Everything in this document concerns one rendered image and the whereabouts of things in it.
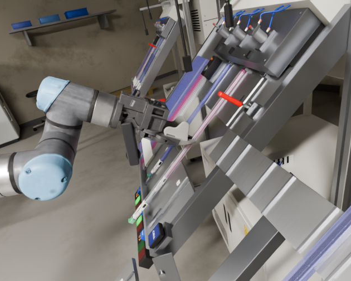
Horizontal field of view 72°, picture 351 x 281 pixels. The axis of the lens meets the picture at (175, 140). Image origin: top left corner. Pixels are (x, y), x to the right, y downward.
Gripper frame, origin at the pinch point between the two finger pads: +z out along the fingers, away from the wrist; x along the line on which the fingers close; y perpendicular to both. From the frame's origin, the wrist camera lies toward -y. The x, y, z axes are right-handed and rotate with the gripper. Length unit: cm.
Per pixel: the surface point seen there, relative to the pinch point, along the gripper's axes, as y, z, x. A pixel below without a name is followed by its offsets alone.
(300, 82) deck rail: 22.8, 13.5, -10.0
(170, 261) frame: -26.4, 1.9, -14.2
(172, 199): -18.4, 2.4, 0.1
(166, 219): -22.8, 1.3, -3.5
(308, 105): 18, 80, 56
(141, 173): -28.7, -1.7, 28.4
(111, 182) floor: -113, 3, 143
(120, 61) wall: -48, -12, 490
